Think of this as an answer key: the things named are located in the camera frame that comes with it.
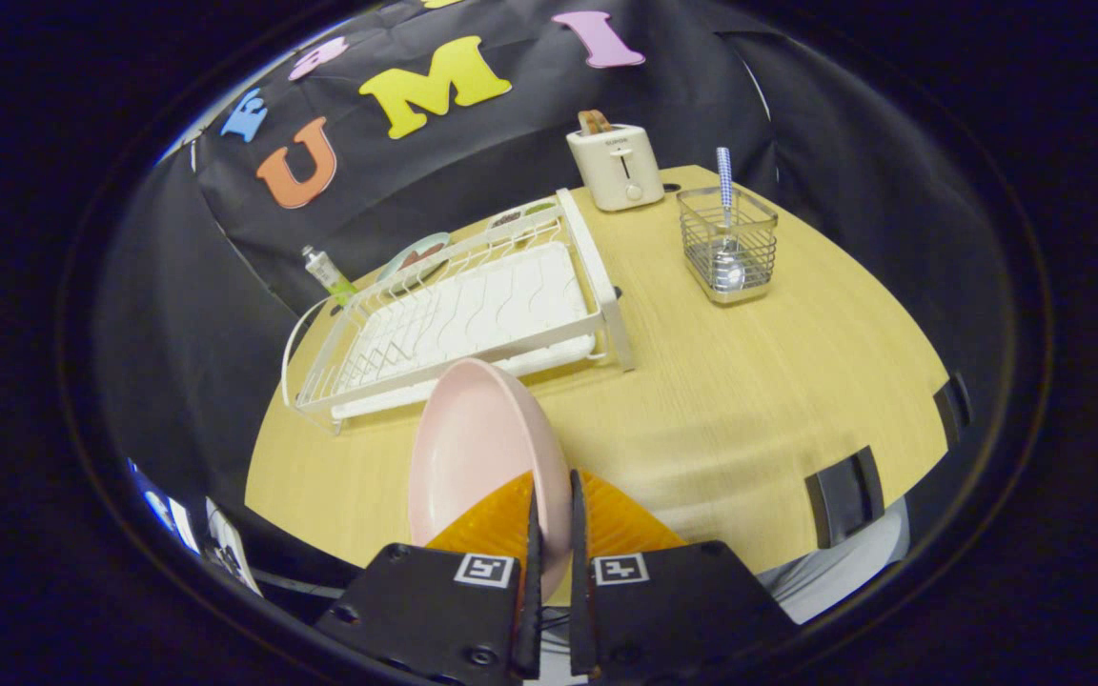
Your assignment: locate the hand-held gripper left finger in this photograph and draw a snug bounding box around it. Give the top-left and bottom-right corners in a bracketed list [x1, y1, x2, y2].
[315, 470, 543, 686]

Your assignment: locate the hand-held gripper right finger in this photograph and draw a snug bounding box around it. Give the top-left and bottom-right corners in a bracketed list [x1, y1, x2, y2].
[568, 469, 798, 682]

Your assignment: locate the pink plate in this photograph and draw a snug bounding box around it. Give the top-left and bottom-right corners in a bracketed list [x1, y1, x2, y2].
[408, 358, 573, 601]

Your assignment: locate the white wire dish rack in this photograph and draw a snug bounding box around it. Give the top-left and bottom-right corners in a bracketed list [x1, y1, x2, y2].
[280, 188, 636, 434]

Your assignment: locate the metal wire basket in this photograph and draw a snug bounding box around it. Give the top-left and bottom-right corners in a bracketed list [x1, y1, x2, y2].
[676, 185, 780, 305]

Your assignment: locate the blue checked handle spoon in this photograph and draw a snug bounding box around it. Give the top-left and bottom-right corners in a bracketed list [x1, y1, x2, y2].
[709, 147, 748, 292]

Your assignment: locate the teal plate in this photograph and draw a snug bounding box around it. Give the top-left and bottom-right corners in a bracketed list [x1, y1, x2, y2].
[377, 232, 453, 287]

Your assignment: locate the white plate with food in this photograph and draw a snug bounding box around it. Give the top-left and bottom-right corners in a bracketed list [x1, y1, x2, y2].
[487, 200, 559, 230]

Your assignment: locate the clear green dish soap bottle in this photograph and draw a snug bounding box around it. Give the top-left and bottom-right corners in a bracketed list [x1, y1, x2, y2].
[301, 245, 357, 306]

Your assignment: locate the person's grey clothing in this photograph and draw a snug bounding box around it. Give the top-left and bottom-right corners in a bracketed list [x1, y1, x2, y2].
[757, 495, 912, 625]

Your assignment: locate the black table clamp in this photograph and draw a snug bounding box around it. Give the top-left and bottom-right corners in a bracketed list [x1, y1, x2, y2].
[804, 446, 885, 549]
[933, 372, 972, 449]

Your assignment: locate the cream toaster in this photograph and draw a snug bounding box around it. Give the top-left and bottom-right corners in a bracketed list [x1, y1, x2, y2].
[566, 124, 666, 212]

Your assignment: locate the black backdrop cloth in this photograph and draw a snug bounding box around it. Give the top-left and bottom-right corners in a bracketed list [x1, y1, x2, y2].
[91, 0, 1007, 535]

